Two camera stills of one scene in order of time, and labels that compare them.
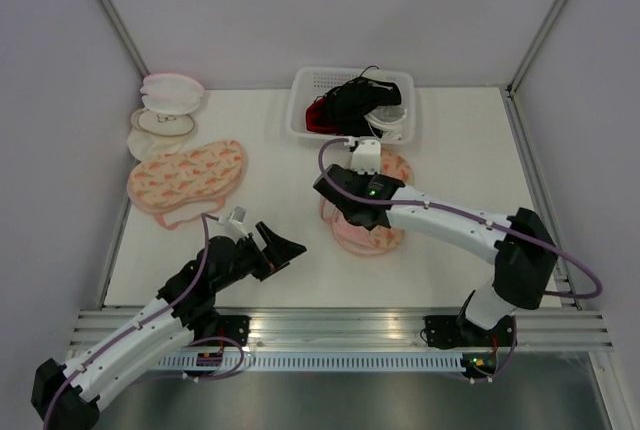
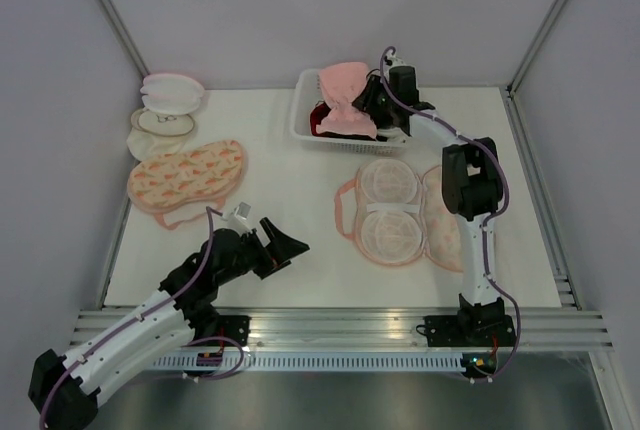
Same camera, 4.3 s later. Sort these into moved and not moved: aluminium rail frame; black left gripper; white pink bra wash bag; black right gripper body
Moved: black right gripper body
Not moved: black left gripper; white pink bra wash bag; aluminium rail frame
